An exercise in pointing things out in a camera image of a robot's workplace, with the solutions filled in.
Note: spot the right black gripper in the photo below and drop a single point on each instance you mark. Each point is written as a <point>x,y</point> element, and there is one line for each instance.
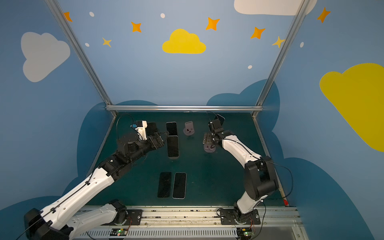
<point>208,139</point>

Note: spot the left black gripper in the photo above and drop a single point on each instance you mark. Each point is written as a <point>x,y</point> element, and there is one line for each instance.
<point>156,141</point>

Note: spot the grey phone stand emptied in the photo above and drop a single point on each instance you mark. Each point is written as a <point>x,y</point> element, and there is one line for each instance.
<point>189,129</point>

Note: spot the dark phone grey stand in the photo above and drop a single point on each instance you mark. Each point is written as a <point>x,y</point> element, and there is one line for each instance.
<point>164,188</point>

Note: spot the white phone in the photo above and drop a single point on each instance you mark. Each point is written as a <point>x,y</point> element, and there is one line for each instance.
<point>180,183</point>

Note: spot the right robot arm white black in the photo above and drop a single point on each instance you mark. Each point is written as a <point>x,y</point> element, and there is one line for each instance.
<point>260,178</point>

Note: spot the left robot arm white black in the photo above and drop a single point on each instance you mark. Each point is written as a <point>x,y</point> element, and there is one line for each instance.
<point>59,220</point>

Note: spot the black phone far left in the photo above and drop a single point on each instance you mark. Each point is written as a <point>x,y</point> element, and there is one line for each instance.
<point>151,129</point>

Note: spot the black phone wooden stand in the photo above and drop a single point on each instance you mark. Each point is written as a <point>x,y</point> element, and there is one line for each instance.
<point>220,118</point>

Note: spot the grey round stand right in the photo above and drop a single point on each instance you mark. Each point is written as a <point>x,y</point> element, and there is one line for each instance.
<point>208,148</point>

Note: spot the blue phone front middle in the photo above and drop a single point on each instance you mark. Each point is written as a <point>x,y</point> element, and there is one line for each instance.
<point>173,147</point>

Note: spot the purple phone back middle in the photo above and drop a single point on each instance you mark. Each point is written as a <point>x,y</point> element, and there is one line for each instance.
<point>172,128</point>

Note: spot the left green circuit board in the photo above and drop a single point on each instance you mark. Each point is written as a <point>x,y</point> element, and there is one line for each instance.
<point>119,232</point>

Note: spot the green circuit board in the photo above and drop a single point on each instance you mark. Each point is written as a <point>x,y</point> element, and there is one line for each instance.
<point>244,234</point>
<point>119,232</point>

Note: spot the right green circuit board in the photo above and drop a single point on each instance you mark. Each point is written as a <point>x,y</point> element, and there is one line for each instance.
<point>244,234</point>

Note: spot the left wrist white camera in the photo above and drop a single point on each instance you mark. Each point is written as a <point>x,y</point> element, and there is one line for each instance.
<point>140,128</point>

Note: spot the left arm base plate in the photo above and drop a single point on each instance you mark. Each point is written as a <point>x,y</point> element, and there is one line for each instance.
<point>135,217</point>

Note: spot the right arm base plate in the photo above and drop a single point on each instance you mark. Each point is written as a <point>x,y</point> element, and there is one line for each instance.
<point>229,217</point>

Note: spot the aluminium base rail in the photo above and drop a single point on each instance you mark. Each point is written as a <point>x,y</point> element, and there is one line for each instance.
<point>200,223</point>

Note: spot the left aluminium frame post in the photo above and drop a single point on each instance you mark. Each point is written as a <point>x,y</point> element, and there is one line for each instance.
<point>64,24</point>

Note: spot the aluminium frame post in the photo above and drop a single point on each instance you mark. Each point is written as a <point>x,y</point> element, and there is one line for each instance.
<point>64,24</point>
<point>291,34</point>

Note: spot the right aluminium frame post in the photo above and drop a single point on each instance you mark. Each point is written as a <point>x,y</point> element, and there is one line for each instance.
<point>291,34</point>

